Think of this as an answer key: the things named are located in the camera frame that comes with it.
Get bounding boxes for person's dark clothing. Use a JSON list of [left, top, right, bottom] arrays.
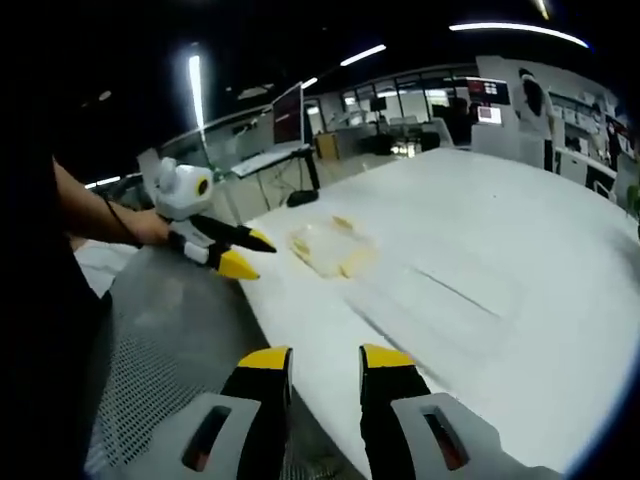
[[0, 149, 114, 480]]

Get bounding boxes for wall screen with red picture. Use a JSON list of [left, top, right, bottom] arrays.
[[466, 76, 512, 107]]

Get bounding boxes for cardboard box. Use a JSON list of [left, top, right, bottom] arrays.
[[314, 132, 342, 162]]

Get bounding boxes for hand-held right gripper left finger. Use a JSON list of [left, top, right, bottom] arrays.
[[148, 345, 294, 480]]

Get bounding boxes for white cloth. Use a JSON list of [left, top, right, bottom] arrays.
[[73, 238, 139, 297]]

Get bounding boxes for person's left hand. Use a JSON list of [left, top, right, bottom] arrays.
[[133, 207, 172, 247]]

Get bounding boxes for grey perforated mesh chair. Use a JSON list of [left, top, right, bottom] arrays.
[[83, 243, 321, 480]]

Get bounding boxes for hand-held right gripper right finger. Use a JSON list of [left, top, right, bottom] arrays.
[[358, 343, 562, 480]]

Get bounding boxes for long ceiling light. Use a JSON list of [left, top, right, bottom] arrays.
[[448, 21, 591, 50], [339, 43, 388, 68], [187, 53, 207, 134]]

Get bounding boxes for computer monitor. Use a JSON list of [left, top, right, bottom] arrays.
[[271, 81, 307, 150]]

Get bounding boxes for black wrist strap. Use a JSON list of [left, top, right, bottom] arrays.
[[102, 193, 144, 250]]

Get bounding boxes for white desk with black legs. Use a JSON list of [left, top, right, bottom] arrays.
[[230, 143, 322, 212]]

